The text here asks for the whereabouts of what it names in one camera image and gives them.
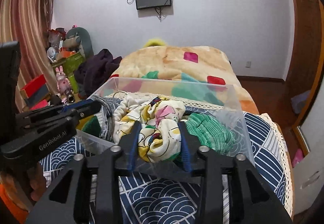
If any green knitted cloth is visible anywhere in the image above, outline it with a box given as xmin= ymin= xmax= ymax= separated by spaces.
xmin=185 ymin=113 xmax=234 ymax=155

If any bagged grey speckled cord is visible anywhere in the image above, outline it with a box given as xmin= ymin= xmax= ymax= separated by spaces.
xmin=91 ymin=94 xmax=115 ymax=142

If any yellow white cartoon cloth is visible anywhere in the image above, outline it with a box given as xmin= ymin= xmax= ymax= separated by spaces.
xmin=118 ymin=97 xmax=187 ymax=163

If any white charging cable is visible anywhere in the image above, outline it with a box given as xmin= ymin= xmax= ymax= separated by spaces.
xmin=111 ymin=90 xmax=130 ymax=99

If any person's left hand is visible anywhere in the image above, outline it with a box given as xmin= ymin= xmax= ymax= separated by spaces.
xmin=30 ymin=163 xmax=47 ymax=202

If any clear plastic storage box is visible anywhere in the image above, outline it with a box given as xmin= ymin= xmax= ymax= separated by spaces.
xmin=76 ymin=78 xmax=254 ymax=183

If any yellow sponge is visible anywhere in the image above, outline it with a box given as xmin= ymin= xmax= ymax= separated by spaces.
xmin=76 ymin=115 xmax=101 ymax=136

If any navy white patterned bedspread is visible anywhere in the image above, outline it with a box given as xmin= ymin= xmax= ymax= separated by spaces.
xmin=40 ymin=112 xmax=293 ymax=223

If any pink rabbit figure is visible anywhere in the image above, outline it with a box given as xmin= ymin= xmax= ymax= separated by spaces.
xmin=55 ymin=66 xmax=71 ymax=96

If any green cylinder bottle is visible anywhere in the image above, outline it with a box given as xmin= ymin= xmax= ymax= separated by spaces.
xmin=68 ymin=74 xmax=79 ymax=93

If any colourful patchwork fleece blanket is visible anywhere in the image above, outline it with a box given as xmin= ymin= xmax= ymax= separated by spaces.
xmin=112 ymin=45 xmax=259 ymax=114

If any green cardboard box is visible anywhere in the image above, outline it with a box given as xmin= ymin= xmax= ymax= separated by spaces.
xmin=51 ymin=52 xmax=85 ymax=76

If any dark purple clothing pile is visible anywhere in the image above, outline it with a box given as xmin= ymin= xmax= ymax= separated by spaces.
xmin=74 ymin=49 xmax=123 ymax=97

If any yellow plush toy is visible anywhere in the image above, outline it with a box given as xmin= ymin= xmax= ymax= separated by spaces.
xmin=143 ymin=38 xmax=167 ymax=48

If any grey green plush dinosaur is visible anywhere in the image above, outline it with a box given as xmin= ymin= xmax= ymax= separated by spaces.
xmin=63 ymin=27 xmax=94 ymax=59

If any white wardrobe with pink hearts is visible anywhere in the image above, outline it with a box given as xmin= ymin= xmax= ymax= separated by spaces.
xmin=293 ymin=85 xmax=324 ymax=214

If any brown wooden door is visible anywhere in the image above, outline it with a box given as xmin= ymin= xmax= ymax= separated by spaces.
xmin=284 ymin=0 xmax=324 ymax=98

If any striped pink brown curtain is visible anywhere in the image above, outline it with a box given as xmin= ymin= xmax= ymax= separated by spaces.
xmin=1 ymin=0 xmax=57 ymax=112

